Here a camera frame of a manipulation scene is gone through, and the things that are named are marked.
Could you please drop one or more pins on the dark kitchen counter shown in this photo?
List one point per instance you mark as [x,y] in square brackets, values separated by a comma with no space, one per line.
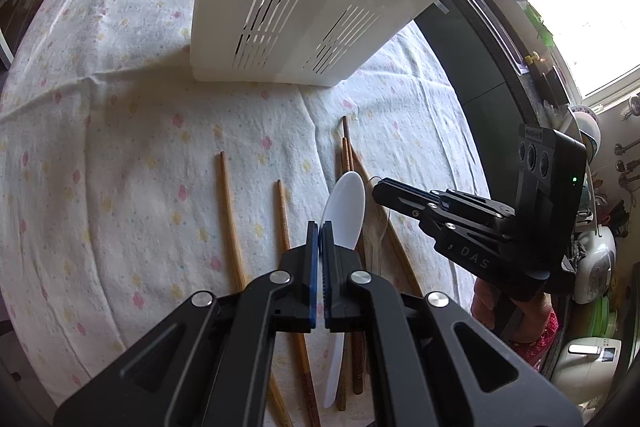
[480,72]

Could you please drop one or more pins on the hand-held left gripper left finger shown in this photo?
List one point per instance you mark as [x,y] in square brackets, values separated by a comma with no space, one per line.
[314,277]

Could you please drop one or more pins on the floral tablecloth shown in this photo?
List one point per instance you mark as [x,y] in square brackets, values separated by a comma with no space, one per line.
[125,132]

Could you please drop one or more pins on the red patterned sleeve forearm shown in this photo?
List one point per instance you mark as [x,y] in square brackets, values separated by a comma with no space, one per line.
[537,337]

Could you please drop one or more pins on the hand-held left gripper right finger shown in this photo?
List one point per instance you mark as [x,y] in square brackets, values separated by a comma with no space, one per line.
[327,257]

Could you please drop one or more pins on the white rice cooker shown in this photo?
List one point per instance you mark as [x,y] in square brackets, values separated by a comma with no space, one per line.
[595,264]

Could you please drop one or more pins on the dark brown wooden chopstick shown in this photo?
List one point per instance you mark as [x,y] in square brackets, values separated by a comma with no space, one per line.
[357,367]
[341,392]

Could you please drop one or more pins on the white plastic spoon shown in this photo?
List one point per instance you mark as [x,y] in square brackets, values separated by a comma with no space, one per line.
[346,202]

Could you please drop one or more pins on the person's right hand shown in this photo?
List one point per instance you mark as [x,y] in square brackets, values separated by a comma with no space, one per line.
[482,304]

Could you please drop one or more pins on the bright window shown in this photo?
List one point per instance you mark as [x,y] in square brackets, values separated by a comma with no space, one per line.
[590,7]

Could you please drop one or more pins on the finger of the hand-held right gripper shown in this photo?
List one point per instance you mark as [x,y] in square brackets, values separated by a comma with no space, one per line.
[465,227]
[400,198]

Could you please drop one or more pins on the white kitchen appliance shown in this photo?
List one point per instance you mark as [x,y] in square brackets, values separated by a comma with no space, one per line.
[587,359]

